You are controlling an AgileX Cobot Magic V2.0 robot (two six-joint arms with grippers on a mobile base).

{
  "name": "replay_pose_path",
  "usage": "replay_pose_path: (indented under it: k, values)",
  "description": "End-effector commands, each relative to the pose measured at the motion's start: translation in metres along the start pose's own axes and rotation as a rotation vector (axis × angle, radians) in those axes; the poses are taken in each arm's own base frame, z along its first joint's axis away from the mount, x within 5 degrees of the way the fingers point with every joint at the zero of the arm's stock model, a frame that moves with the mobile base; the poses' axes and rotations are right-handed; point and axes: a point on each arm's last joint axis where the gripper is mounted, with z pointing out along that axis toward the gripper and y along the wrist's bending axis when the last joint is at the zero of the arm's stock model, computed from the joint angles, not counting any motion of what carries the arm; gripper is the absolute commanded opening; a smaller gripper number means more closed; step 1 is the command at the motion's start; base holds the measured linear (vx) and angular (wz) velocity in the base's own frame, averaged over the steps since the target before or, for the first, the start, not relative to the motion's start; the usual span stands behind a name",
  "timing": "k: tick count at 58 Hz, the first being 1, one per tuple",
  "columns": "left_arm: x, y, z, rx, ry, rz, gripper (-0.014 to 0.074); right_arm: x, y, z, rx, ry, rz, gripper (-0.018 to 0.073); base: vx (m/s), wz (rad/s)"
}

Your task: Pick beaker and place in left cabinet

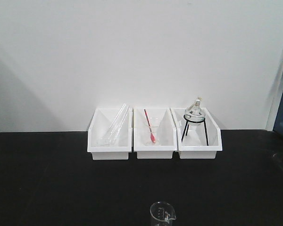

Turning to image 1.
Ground clear glass beaker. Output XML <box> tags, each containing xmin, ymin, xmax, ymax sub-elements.
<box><xmin>150</xmin><ymin>201</ymin><xmax>177</xmax><ymax>226</ymax></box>

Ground small beaker in bin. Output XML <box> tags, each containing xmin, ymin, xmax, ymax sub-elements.
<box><xmin>143</xmin><ymin>117</ymin><xmax>160</xmax><ymax>145</ymax></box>

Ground clear glass tubes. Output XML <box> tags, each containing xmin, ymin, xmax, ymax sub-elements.
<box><xmin>98</xmin><ymin>103</ymin><xmax>129</xmax><ymax>146</ymax></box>

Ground middle white plastic bin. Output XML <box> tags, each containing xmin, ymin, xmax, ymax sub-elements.
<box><xmin>133</xmin><ymin>108</ymin><xmax>177</xmax><ymax>159</ymax></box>

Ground white plastic bin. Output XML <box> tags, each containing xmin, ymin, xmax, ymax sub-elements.
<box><xmin>133</xmin><ymin>108</ymin><xmax>177</xmax><ymax>159</ymax></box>
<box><xmin>170</xmin><ymin>107</ymin><xmax>223</xmax><ymax>159</ymax></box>
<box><xmin>87</xmin><ymin>108</ymin><xmax>133</xmax><ymax>160</ymax></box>

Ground left white plastic bin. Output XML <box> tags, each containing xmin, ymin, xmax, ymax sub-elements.
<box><xmin>87</xmin><ymin>108</ymin><xmax>133</xmax><ymax>160</ymax></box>

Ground glass alcohol lamp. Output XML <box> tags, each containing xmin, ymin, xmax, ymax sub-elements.
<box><xmin>184</xmin><ymin>97</ymin><xmax>206</xmax><ymax>124</ymax></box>

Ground black metal tripod stand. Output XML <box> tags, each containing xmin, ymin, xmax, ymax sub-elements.
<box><xmin>181</xmin><ymin>114</ymin><xmax>208</xmax><ymax>146</ymax></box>

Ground right white plastic bin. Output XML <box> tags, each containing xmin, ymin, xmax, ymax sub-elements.
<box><xmin>170</xmin><ymin>107</ymin><xmax>223</xmax><ymax>159</ymax></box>

